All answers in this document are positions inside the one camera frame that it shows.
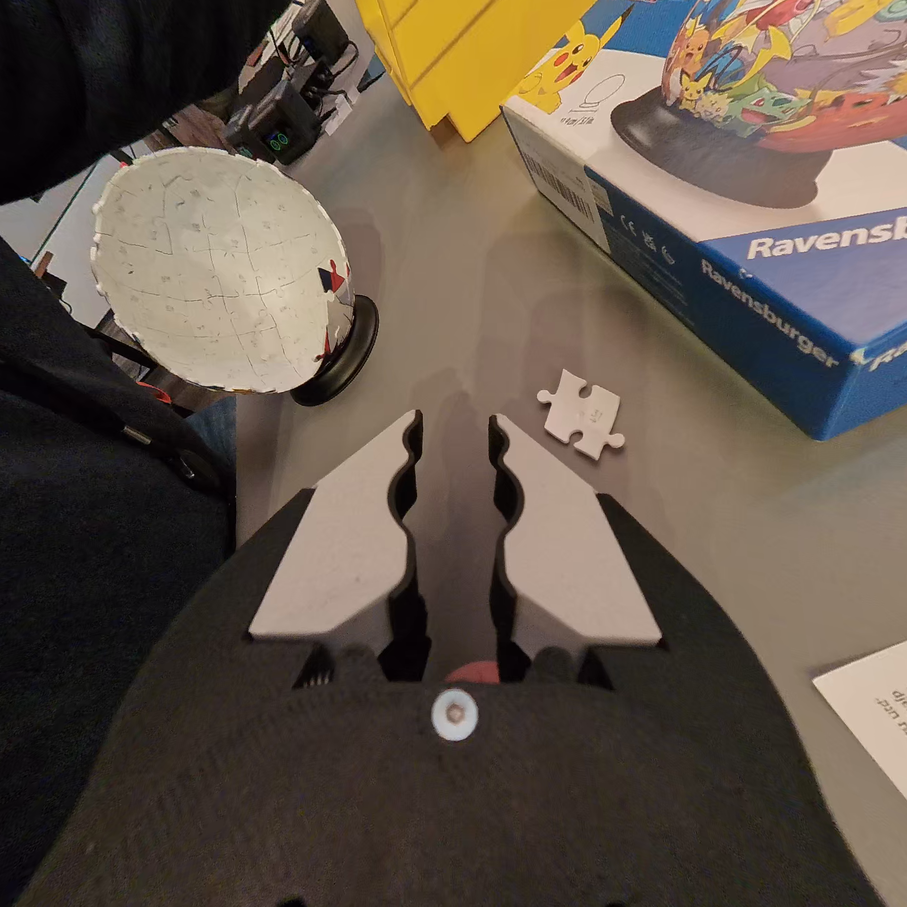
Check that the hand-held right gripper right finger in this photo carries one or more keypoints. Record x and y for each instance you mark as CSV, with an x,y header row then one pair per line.
x,y
574,574

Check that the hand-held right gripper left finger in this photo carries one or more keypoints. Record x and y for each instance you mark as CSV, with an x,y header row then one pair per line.
x,y
340,567

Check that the white joined puzzle pieces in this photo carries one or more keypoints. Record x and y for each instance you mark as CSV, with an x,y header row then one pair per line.
x,y
584,414

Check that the colourful puzzle ball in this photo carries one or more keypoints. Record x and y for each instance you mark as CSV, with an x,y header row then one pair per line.
x,y
212,269

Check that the yellow cardboard box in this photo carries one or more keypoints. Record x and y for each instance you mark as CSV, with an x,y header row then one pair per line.
x,y
460,57

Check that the black round ball stand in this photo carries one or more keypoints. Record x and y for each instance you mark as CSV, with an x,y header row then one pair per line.
x,y
347,354

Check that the blue white puzzle box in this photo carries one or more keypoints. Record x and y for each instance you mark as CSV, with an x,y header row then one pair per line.
x,y
744,212

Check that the black charger with green display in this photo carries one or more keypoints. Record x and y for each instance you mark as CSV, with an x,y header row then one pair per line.
x,y
273,120

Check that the person's blue jeans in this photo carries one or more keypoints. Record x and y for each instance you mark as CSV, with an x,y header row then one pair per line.
x,y
216,432

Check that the metal key clip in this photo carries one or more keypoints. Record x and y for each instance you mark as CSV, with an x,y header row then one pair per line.
x,y
177,457

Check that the black electronic device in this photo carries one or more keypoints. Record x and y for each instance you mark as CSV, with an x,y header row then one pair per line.
x,y
319,28

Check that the white printed paper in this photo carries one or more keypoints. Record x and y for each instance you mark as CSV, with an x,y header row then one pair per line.
x,y
871,716

